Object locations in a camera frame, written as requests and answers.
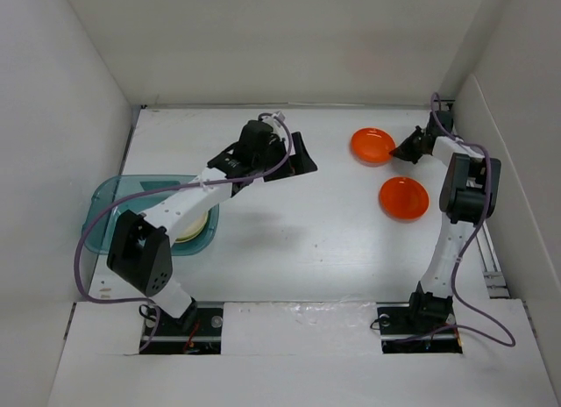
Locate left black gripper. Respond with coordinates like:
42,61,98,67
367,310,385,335
253,133,316,182

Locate orange plate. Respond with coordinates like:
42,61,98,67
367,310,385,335
350,127,395,165
379,176,430,221

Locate beige plate with black patch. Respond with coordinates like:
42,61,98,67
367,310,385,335
175,212,209,243

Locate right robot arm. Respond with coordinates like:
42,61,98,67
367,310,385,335
391,110,502,335

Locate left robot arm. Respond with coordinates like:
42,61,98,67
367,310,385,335
107,114,317,334

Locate teal plastic bin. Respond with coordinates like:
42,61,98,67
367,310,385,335
82,175,219,256

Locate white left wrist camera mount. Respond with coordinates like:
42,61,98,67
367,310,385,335
258,111,290,137

